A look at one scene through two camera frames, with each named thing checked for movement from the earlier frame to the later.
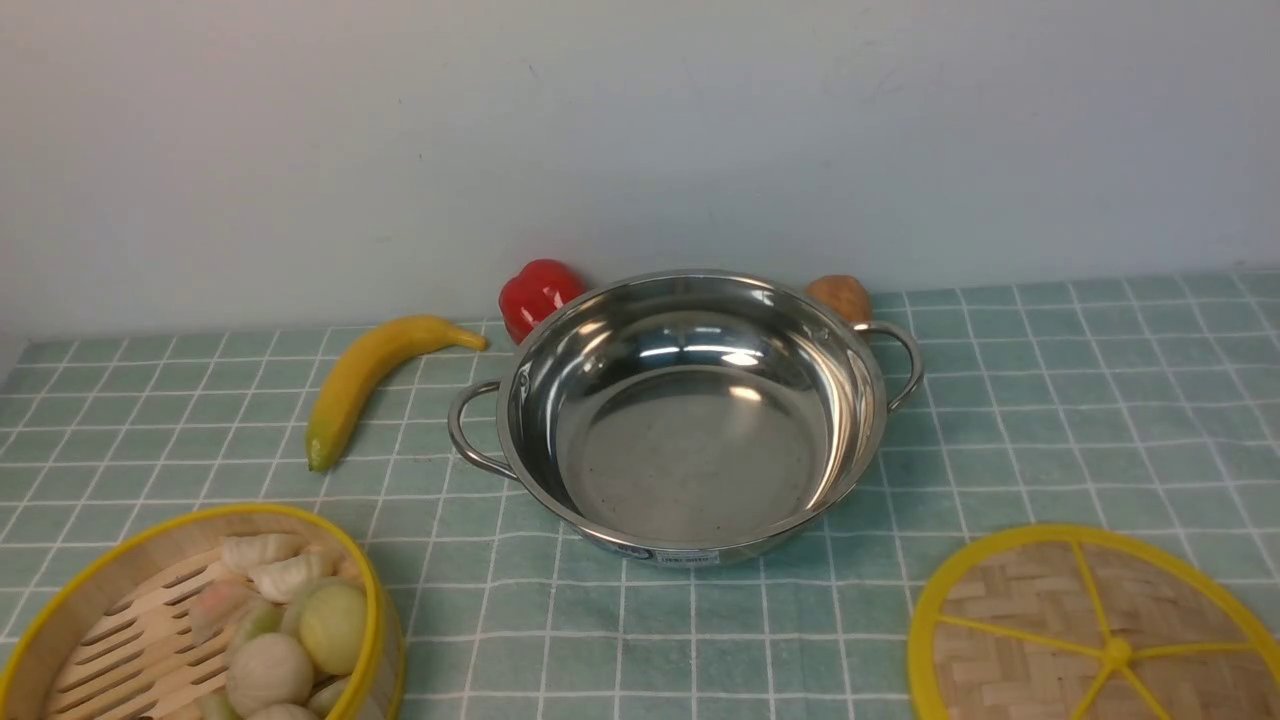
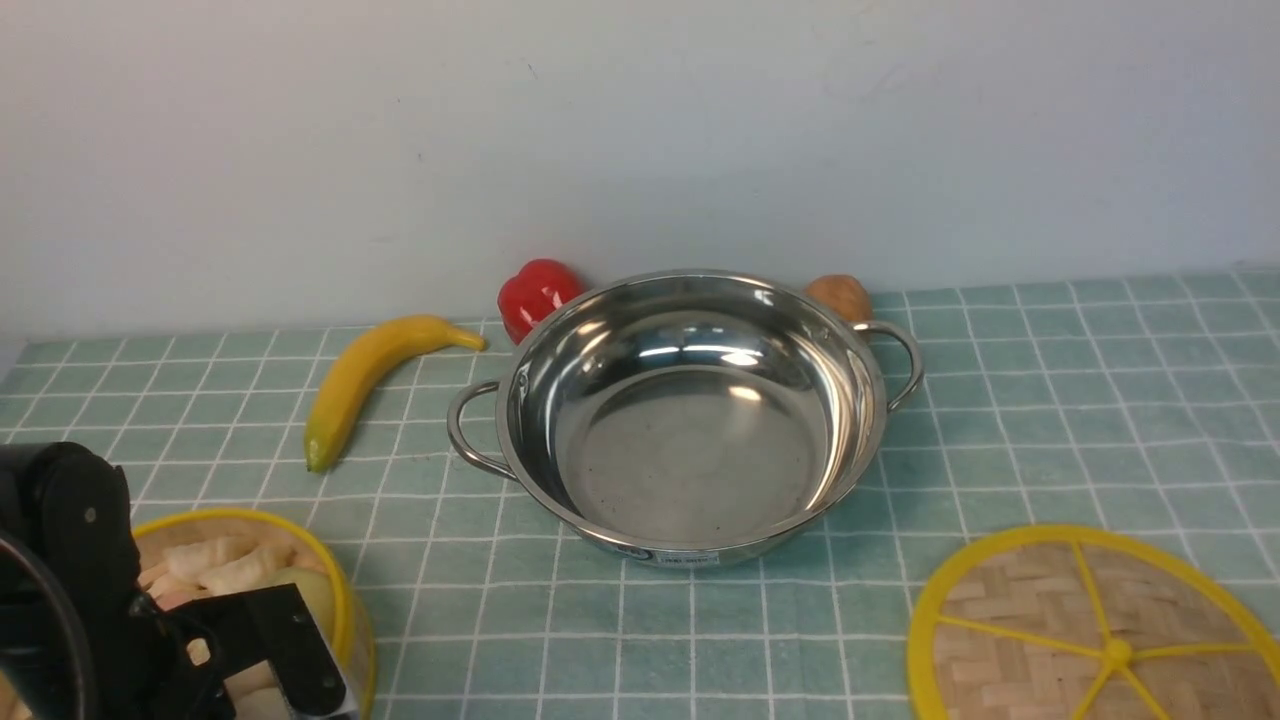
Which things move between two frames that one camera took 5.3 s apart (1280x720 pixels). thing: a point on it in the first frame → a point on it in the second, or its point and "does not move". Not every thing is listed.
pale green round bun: [332, 622] → [317, 590]
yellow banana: [360, 361] does not move
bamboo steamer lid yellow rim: [1084, 622] does not move
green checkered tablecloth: [1147, 404] does not move
